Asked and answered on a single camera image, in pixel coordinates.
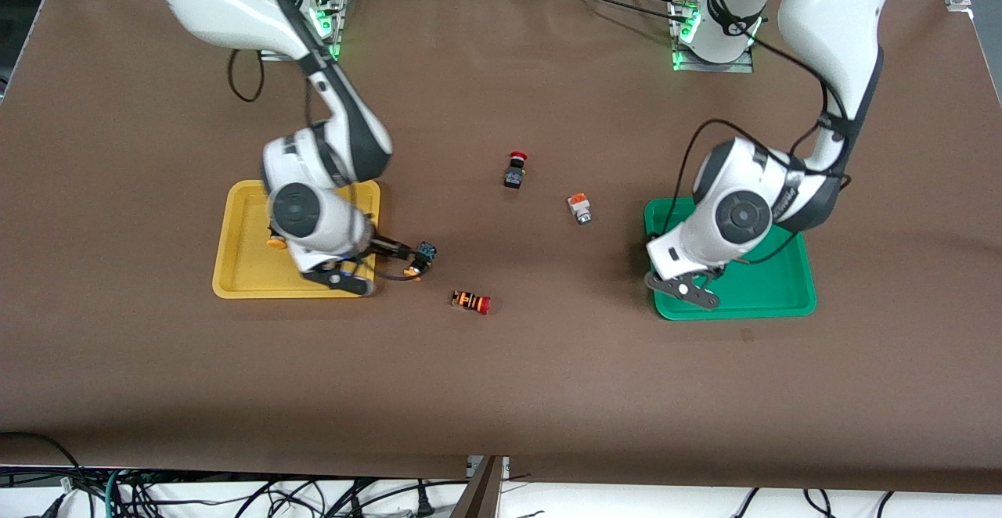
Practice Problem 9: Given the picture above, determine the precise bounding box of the red button orange striped body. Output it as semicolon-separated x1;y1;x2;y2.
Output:
451;290;492;316

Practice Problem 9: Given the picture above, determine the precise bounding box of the yellow plastic tray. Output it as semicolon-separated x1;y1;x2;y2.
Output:
211;179;382;300

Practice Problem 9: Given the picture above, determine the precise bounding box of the brown table mat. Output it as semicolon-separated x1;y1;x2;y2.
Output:
0;0;1002;495

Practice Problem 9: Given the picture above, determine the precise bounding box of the green plastic tray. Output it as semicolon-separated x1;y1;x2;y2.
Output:
643;196;818;321

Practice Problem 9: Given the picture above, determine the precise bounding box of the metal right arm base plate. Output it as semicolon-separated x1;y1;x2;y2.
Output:
258;0;347;63

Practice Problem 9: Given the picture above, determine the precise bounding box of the grey table leg post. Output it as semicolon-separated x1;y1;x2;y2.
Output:
449;455;511;518

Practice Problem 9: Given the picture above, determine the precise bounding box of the black floor cable bundle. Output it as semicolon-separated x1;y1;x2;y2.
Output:
117;477;470;518

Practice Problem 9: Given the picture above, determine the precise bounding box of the green floor cable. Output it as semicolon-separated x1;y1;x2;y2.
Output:
103;469;130;518

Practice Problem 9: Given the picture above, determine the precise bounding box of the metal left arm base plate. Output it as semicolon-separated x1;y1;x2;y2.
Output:
669;0;755;74

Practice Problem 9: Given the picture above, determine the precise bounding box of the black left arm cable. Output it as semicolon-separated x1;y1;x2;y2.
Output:
664;0;854;268

